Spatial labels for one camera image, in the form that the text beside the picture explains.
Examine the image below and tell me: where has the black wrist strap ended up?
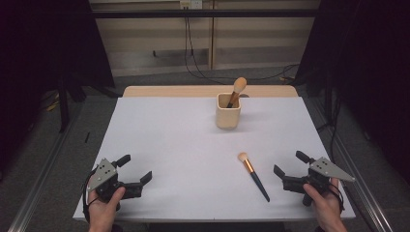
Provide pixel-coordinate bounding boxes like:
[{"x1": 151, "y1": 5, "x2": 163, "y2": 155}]
[{"x1": 328, "y1": 184, "x2": 346, "y2": 215}]

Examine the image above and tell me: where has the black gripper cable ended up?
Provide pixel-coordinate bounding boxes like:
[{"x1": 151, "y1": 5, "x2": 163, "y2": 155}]
[{"x1": 81, "y1": 173, "x2": 98, "y2": 225}]

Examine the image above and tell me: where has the person's right hand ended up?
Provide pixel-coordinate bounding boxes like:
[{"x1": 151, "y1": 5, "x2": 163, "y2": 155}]
[{"x1": 302, "y1": 178, "x2": 348, "y2": 232}]

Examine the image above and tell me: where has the black horizontal bar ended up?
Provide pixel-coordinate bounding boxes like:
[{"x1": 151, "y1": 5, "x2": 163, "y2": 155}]
[{"x1": 91, "y1": 9, "x2": 321, "y2": 19}]

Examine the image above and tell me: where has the black floor cable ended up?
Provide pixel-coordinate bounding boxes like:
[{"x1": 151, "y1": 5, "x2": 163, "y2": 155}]
[{"x1": 316, "y1": 95, "x2": 343, "y2": 162}]

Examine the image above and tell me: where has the black metal stand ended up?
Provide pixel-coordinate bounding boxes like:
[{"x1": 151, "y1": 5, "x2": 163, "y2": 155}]
[{"x1": 57, "y1": 72, "x2": 72, "y2": 133}]

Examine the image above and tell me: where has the large-headed makeup brush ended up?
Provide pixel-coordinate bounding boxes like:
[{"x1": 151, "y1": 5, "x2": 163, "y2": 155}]
[{"x1": 225, "y1": 76, "x2": 249, "y2": 109}]

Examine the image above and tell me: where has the white table mat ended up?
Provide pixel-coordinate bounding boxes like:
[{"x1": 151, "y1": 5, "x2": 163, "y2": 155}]
[{"x1": 72, "y1": 96, "x2": 357, "y2": 223}]

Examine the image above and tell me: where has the beige square cup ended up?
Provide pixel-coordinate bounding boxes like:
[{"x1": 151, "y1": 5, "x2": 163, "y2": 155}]
[{"x1": 215, "y1": 92, "x2": 243, "y2": 131}]

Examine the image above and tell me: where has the aluminium floor rail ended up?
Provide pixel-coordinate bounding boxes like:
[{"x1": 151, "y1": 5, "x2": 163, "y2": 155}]
[
  {"x1": 7, "y1": 104, "x2": 86, "y2": 232},
  {"x1": 307, "y1": 96, "x2": 395, "y2": 232}
]

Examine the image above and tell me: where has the person's left hand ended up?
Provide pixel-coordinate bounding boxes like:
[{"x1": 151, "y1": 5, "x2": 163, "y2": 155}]
[{"x1": 87, "y1": 186, "x2": 127, "y2": 232}]

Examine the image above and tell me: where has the small-headed makeup brush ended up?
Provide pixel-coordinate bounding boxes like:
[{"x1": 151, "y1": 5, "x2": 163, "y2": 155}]
[{"x1": 237, "y1": 152, "x2": 272, "y2": 203}]

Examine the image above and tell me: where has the white wall socket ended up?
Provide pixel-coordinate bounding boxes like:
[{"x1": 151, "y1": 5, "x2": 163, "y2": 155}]
[{"x1": 179, "y1": 0, "x2": 204, "y2": 11}]

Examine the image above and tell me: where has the black wall cable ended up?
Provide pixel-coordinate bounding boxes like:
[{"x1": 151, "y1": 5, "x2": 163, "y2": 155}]
[{"x1": 183, "y1": 7, "x2": 302, "y2": 85}]

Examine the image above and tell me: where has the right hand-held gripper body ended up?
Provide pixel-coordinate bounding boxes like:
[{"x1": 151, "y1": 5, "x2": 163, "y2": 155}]
[{"x1": 301, "y1": 156, "x2": 357, "y2": 208}]

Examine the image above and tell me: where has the black curtain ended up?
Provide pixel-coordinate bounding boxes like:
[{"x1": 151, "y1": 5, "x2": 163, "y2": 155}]
[
  {"x1": 0, "y1": 0, "x2": 116, "y2": 175},
  {"x1": 293, "y1": 0, "x2": 410, "y2": 187}
]

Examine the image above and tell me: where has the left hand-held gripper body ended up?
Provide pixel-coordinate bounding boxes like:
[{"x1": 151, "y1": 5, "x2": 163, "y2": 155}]
[{"x1": 86, "y1": 157, "x2": 131, "y2": 205}]

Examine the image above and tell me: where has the wooden vertical post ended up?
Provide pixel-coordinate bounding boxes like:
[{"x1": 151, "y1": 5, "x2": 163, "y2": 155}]
[{"x1": 208, "y1": 0, "x2": 217, "y2": 71}]

